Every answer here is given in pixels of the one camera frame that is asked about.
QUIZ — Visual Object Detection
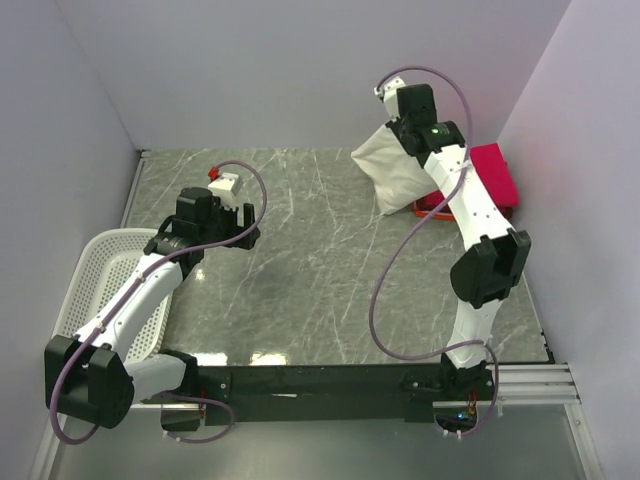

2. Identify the cream white t-shirt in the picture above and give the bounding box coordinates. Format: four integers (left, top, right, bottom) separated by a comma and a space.
351, 125, 437, 215

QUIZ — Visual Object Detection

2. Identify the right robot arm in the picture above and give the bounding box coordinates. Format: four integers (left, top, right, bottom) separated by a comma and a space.
379, 77, 531, 399

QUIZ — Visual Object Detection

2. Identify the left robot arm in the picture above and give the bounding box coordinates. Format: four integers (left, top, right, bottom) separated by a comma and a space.
44, 187, 264, 431

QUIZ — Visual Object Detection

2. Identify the magenta folded t-shirt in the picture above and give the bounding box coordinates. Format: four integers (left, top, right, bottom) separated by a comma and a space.
471, 143, 519, 209

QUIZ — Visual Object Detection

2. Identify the orange folded t-shirt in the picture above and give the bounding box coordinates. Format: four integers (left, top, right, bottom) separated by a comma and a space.
411, 199, 456, 223

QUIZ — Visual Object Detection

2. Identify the white perforated plastic basket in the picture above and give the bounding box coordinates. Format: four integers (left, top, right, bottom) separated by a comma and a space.
53, 228, 172, 364

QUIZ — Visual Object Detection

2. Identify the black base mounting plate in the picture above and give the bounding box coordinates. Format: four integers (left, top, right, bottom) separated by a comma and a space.
149, 362, 496, 426

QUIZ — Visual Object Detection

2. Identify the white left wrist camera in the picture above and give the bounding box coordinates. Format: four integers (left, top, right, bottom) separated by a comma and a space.
207, 166, 243, 210

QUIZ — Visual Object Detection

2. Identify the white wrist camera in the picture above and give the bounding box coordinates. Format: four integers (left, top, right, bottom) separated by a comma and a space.
374, 75, 406, 120
207, 166, 243, 210

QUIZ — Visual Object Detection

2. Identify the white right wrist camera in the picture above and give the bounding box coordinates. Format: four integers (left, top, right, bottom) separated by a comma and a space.
374, 75, 406, 120

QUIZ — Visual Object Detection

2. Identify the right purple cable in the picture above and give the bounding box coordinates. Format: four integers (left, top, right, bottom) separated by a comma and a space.
368, 65, 500, 441

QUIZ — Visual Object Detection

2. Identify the aluminium extrusion rail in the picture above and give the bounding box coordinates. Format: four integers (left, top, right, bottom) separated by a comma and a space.
497, 364, 581, 406

